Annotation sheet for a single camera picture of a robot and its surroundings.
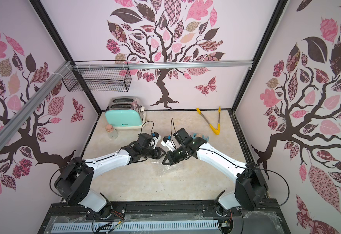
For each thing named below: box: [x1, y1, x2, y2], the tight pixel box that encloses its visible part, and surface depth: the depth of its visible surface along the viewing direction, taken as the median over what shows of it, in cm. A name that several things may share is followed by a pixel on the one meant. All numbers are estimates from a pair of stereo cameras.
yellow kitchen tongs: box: [196, 105, 222, 136], surface depth 109 cm
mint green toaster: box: [104, 96, 147, 130], surface depth 103 cm
